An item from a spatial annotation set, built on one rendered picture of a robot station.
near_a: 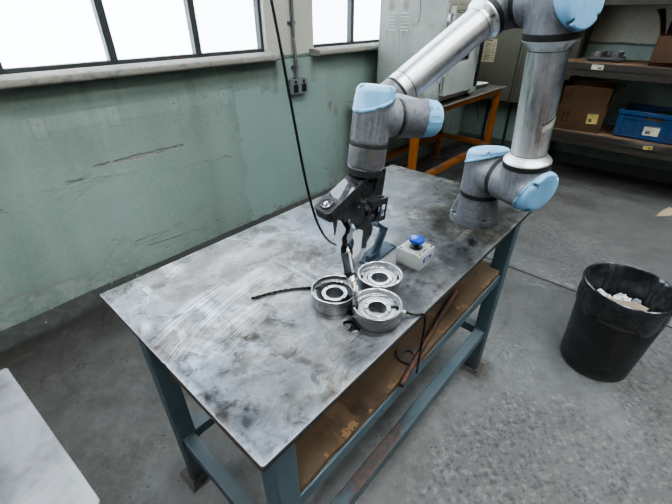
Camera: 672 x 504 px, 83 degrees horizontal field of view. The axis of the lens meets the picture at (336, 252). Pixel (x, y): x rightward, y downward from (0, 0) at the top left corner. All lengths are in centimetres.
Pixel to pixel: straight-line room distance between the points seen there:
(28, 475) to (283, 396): 46
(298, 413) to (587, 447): 134
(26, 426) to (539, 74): 128
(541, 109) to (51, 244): 205
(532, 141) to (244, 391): 85
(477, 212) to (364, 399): 63
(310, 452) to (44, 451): 50
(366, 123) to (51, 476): 83
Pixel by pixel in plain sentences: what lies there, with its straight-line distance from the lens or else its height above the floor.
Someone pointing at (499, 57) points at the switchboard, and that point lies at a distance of 462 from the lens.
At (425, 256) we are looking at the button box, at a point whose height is 84.
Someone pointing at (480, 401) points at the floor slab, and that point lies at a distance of 179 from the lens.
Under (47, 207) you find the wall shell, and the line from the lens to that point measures 217.
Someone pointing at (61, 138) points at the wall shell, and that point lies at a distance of 212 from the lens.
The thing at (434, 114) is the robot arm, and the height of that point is 119.
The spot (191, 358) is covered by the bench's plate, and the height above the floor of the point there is 80.
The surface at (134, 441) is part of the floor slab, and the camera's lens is 176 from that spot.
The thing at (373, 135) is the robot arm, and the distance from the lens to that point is 74.
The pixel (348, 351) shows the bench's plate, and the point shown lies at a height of 80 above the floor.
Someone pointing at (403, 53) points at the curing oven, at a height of 110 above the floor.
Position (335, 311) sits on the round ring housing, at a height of 82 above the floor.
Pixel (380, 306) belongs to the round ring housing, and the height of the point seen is 82.
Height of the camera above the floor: 136
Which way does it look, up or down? 32 degrees down
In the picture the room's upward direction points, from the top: straight up
